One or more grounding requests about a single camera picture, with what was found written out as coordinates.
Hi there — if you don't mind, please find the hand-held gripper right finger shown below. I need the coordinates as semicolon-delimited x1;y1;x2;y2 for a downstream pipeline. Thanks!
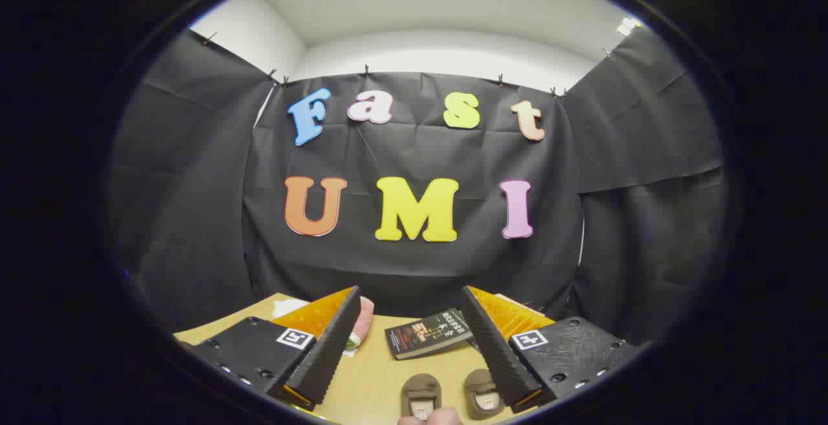
461;286;641;414

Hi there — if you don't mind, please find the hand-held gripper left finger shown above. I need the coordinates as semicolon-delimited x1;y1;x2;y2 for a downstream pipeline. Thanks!
184;286;362;411

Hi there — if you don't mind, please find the brown suede shoe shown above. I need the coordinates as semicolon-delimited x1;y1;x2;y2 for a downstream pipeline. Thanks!
463;368;507;420
400;373;443;420

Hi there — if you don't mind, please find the watermelon slice plush toy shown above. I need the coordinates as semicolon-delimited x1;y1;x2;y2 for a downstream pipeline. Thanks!
346;296;375;351

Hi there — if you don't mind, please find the white plush toy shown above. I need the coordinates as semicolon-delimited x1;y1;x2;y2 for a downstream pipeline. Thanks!
272;298;310;319

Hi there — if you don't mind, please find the black book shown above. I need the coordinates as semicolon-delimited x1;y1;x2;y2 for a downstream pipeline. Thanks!
384;308;474;360

